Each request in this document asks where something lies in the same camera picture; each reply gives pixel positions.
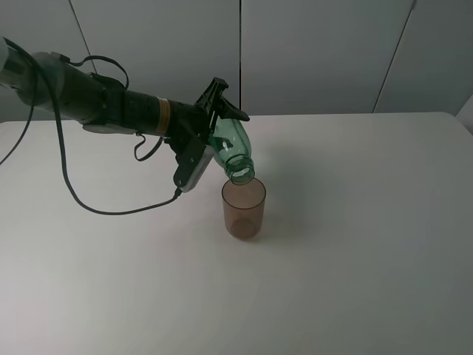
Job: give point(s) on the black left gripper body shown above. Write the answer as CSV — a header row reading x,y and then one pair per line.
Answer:
x,y
190,129

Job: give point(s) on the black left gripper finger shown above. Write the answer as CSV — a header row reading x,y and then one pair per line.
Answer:
x,y
226,110

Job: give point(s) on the green transparent plastic bottle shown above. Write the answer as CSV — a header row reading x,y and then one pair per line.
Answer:
x,y
232,151

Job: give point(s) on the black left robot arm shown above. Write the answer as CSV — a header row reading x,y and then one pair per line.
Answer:
x,y
106,106

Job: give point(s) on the pink transparent plastic cup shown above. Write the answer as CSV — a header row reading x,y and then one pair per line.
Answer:
x,y
243,208

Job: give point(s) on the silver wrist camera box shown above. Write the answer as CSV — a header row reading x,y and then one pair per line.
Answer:
x,y
198,171

